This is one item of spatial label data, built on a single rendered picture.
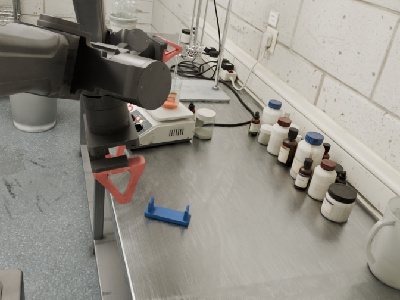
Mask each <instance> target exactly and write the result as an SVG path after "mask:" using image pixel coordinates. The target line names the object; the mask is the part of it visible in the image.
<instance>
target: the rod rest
mask: <svg viewBox="0 0 400 300"><path fill-rule="evenodd" d="M154 198H155V197H154V196H152V197H151V201H149V203H148V206H147V208H146V210H145V212H144V216H146V217H150V218H155V219H159V220H163V221H167V222H171V223H176V224H180V225H183V226H188V225H189V222H190V218H191V214H189V206H190V205H187V206H186V210H185V212H181V211H176V210H171V209H168V208H164V207H159V206H156V205H154Z"/></svg>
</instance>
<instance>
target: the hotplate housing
mask: <svg viewBox="0 0 400 300"><path fill-rule="evenodd" d="M137 110H138V111H139V112H140V113H141V114H142V115H143V116H144V117H145V118H146V119H147V120H148V121H149V122H150V123H151V124H152V125H153V126H152V127H151V128H150V129H148V130H147V131H145V132H143V133H142V134H141V135H139V142H140V146H139V147H138V148H145V147H150V146H158V145H165V144H170V143H177V142H185V141H190V140H192V138H193V131H194V127H195V121H194V120H193V119H192V118H181V119H175V120H165V121H158V120H156V119H155V118H154V117H153V116H152V115H151V114H150V113H149V112H148V111H147V110H146V109H144V108H141V107H139V108H137ZM138 148H133V149H138Z"/></svg>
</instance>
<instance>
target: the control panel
mask: <svg viewBox="0 0 400 300"><path fill-rule="evenodd" d="M130 114H133V115H134V116H135V120H134V123H141V124H143V129H142V130H141V131H139V132H138V135H141V134H142V133H143V132H145V131H147V130H148V129H150V128H151V127H152V126H153V125H152V124H151V123H150V122H149V121H148V120H147V119H146V118H145V117H144V116H143V115H142V114H141V113H140V112H139V111H138V110H137V109H136V110H134V111H132V112H131V113H130ZM138 117H139V118H140V119H137V118H138ZM141 120H142V122H140V121H141Z"/></svg>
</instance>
